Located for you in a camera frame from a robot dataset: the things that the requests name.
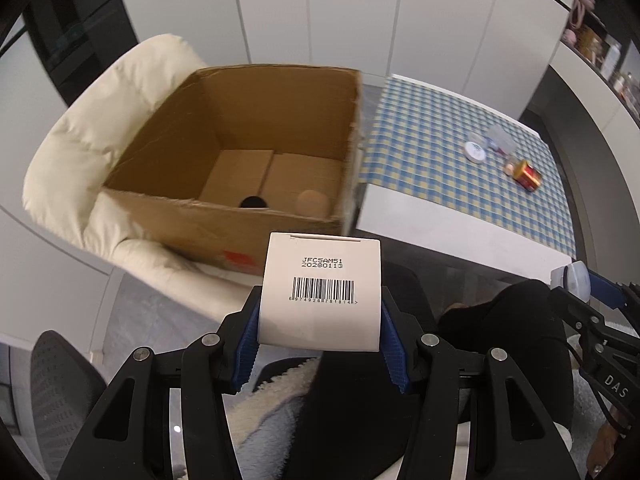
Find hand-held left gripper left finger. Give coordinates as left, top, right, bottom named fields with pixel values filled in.
left=57, top=285, right=263, bottom=480

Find white carton with barcode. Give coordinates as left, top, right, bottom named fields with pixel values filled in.
left=258, top=231, right=385, bottom=352

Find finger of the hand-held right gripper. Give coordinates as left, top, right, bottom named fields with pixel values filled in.
left=586, top=270, right=640, bottom=323
left=547, top=285, right=640, bottom=376

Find pink bag straps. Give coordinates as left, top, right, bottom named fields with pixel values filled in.
left=570, top=0, right=596, bottom=31

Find black built-in oven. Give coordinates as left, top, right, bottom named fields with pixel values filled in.
left=25, top=0, right=141, bottom=106

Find beige makeup puff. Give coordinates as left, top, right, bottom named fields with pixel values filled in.
left=295, top=189, right=332, bottom=218

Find grey mesh office chair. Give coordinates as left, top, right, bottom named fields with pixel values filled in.
left=30, top=330, right=108, bottom=480

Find cardboard box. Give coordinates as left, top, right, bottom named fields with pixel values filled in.
left=101, top=64, right=368, bottom=276

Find white fleece garment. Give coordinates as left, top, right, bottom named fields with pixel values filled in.
left=227, top=355, right=601, bottom=480

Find blue yellow checked tablecloth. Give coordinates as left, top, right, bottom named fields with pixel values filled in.
left=356, top=74, right=578, bottom=258

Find translucent plastic container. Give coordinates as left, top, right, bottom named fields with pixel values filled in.
left=486, top=125, right=518, bottom=156

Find person's black trousers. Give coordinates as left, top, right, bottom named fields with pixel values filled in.
left=295, top=265, right=576, bottom=480

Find red tin can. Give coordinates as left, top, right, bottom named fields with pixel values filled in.
left=512, top=159, right=542, bottom=192

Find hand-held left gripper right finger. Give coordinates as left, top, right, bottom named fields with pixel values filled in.
left=380, top=285, right=583, bottom=480

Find white table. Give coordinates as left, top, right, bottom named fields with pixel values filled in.
left=352, top=72, right=573, bottom=281

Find person's right hand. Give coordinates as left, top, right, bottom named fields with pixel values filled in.
left=587, top=427, right=626, bottom=478

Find cream padded chair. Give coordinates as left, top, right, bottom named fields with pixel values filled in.
left=22, top=34, right=261, bottom=311

